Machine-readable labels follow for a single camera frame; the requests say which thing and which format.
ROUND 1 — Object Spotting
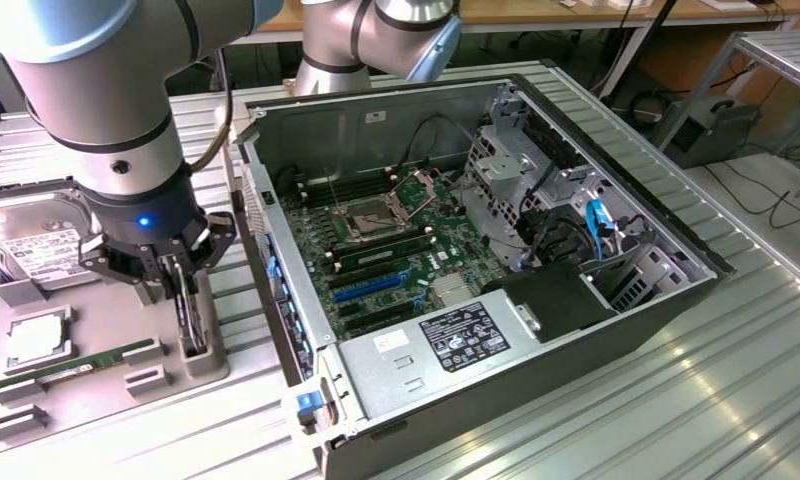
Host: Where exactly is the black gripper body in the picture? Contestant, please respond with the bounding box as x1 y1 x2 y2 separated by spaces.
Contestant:
79 164 212 249

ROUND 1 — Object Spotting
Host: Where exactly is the graphics card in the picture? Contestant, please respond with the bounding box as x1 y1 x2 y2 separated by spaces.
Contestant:
172 255 212 357

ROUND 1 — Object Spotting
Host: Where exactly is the grey parts rack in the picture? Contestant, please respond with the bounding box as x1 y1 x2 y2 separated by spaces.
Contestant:
0 184 232 456

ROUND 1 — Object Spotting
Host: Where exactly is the silver hard disk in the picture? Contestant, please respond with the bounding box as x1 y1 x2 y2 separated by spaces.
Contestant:
0 186 109 292

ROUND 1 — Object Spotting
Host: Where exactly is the CPU with silver lid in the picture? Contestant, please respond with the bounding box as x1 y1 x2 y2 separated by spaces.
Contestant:
5 316 68 370

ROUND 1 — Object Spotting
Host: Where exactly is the green RAM stick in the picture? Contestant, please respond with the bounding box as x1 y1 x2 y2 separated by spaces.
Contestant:
336 234 436 267
0 344 156 391

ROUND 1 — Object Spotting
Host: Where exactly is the black RAM slot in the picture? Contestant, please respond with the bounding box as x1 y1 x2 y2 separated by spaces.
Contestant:
299 172 402 209

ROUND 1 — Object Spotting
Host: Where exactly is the CPU socket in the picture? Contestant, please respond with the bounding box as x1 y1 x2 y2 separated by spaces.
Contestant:
332 199 403 242

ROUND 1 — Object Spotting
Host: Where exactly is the black expansion slot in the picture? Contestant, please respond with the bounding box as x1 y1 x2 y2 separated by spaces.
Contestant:
326 262 406 292

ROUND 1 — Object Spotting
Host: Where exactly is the blue expansion slot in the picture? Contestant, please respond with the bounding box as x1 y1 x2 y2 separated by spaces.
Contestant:
331 272 408 304

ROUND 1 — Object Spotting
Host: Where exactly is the green motherboard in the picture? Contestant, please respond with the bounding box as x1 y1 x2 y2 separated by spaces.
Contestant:
266 164 508 342

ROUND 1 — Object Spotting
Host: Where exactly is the blue case latch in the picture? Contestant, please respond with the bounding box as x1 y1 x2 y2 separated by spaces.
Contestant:
292 391 327 426

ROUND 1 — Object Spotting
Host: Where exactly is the small silver heatsink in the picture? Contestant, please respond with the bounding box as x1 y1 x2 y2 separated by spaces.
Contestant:
428 278 474 305

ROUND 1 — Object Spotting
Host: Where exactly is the grey power supply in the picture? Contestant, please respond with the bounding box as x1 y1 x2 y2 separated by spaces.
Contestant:
336 289 556 422

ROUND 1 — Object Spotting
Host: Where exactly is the silver metal disk bay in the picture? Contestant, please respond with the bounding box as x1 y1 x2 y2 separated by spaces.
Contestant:
462 123 579 262

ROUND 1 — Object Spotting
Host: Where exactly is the black plastic fan shroud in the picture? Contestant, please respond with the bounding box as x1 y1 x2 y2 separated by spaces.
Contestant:
482 261 620 344

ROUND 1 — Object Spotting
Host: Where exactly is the black open PC case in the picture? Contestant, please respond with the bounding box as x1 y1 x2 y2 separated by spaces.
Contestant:
228 73 737 480

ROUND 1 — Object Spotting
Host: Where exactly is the black box unit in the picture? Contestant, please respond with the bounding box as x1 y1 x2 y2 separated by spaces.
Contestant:
666 99 763 169

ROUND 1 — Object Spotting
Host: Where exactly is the wooden desk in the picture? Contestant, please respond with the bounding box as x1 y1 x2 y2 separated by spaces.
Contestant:
226 0 800 47

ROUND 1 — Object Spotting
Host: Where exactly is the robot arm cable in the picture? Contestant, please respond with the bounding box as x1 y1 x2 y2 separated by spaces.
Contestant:
191 44 236 172

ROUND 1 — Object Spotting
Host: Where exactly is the black wire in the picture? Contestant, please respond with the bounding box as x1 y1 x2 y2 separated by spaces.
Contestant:
402 114 470 172

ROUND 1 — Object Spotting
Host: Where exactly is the blue flat wire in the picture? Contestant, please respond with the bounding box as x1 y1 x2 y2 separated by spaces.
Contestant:
582 196 616 262

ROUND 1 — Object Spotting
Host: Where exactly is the black floor cable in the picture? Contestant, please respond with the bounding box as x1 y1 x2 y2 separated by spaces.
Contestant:
706 144 800 230

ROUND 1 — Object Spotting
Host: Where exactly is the aluminium frame table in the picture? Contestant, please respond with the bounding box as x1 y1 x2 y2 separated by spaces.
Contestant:
663 31 800 167

